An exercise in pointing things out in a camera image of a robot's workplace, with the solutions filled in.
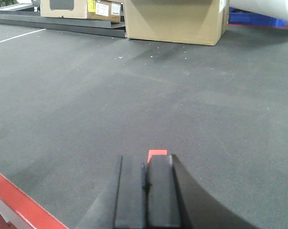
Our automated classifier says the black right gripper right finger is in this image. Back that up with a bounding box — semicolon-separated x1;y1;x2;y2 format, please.
147;155;256;229

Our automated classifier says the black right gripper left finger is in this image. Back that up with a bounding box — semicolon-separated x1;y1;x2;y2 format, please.
113;156;146;229

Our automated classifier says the red magnetic cube block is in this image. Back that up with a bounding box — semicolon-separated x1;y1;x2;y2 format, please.
147;149;168;163

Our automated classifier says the red table edge strip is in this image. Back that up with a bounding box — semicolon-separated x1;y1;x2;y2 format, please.
0;173;67;229

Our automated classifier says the large plain cardboard box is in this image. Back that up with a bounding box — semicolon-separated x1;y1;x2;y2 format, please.
123;0;229;46

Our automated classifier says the blue plastic bin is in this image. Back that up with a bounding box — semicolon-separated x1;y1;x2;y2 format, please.
229;7;288;27

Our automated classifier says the labelled cardboard box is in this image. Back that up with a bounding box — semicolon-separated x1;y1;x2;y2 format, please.
40;0;123;23

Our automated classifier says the white paper roll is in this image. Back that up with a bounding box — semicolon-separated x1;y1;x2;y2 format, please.
230;0;288;21

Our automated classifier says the black raised table rail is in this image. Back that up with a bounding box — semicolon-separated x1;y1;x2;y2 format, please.
0;0;127;38

